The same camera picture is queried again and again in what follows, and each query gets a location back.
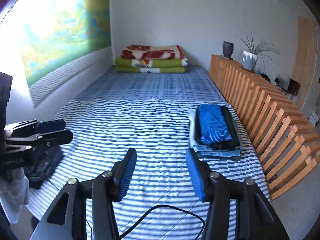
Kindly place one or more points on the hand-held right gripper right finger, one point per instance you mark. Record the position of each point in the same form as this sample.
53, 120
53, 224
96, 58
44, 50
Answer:
193, 175

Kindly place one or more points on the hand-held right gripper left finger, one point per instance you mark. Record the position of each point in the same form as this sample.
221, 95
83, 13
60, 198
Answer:
127, 175

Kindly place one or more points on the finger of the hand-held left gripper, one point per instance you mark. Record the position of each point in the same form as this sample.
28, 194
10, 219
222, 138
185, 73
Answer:
50, 126
57, 137

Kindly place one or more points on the dark clothes pile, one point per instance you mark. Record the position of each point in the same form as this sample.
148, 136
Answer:
45, 165

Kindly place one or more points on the blue underwear with grey waistband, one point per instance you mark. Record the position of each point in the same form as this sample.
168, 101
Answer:
212, 125

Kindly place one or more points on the person's left forearm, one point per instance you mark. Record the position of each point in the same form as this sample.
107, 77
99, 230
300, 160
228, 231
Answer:
12, 195

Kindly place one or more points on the light blue folded garment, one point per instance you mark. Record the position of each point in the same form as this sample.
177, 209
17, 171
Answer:
192, 130

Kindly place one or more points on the blue white striped bed cover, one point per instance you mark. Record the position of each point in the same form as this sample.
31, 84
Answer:
125, 120

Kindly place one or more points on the grey striped folded garment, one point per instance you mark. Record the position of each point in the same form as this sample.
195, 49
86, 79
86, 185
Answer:
239, 135

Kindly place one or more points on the black folded garment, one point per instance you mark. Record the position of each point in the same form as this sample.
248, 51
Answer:
228, 120

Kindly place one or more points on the red white folded blanket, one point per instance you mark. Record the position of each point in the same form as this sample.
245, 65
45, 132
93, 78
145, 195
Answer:
155, 53

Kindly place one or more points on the plant in white pot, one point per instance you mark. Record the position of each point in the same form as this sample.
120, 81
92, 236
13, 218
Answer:
249, 60

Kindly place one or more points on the dark grey vase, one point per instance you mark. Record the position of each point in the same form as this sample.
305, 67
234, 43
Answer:
228, 50

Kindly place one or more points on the white box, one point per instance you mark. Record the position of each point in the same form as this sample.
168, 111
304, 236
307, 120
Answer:
283, 81

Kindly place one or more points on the dark brown box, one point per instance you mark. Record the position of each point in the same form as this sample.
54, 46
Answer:
293, 86

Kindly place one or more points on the wooden door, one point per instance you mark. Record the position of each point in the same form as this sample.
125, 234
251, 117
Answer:
305, 55

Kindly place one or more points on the wooden slatted bed rail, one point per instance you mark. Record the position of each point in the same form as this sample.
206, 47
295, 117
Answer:
250, 100

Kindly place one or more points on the wall map poster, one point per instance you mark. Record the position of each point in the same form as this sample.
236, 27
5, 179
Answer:
65, 30

